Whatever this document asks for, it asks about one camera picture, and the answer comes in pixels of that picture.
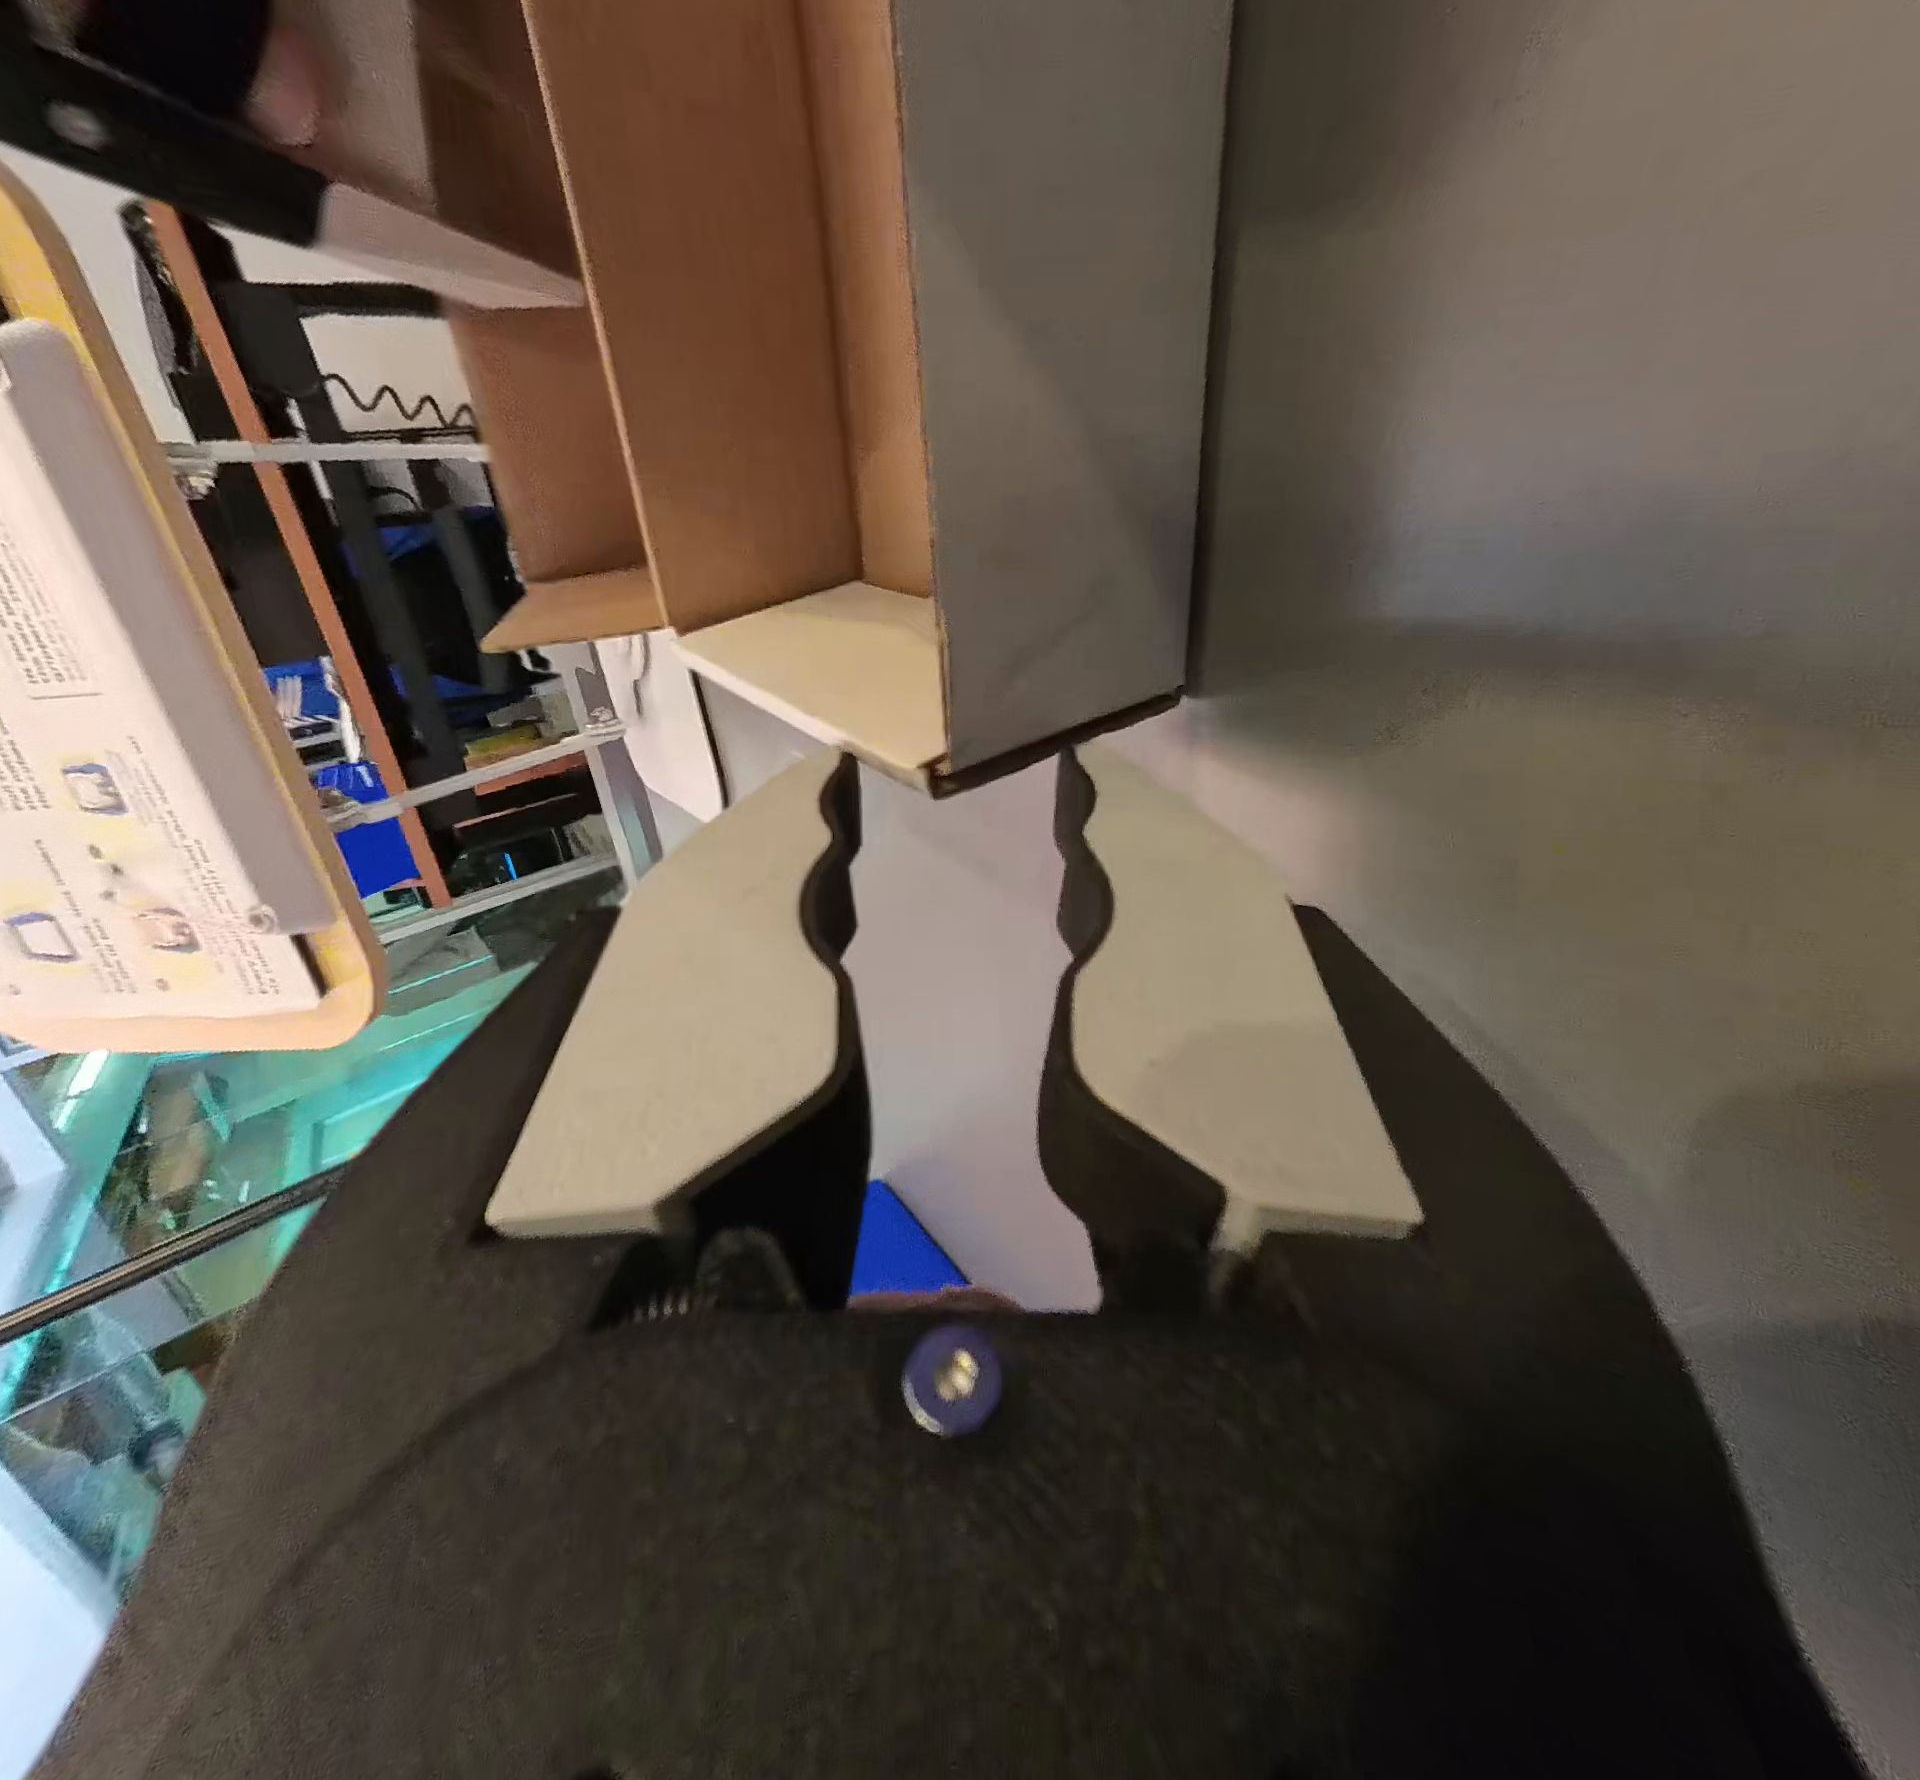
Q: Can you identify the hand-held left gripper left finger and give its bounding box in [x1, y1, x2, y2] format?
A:
[481, 752, 875, 1304]

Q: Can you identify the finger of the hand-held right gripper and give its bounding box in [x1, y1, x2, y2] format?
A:
[317, 187, 590, 315]

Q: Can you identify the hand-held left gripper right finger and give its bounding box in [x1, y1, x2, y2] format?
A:
[1035, 745, 1428, 1304]

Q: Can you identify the blue plastic bin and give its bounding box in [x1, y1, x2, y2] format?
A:
[846, 1179, 968, 1314]

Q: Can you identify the white cardboard box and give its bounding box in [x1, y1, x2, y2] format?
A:
[308, 0, 1247, 801]

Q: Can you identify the glass window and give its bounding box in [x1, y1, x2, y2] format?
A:
[0, 880, 616, 1647]

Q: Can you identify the wood-edged display board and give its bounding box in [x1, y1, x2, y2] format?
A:
[0, 166, 391, 1055]

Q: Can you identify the printed paper sheet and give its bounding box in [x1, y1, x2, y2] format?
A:
[0, 355, 324, 1024]

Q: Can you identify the black coiled cable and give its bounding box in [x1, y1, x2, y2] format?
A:
[321, 373, 483, 435]

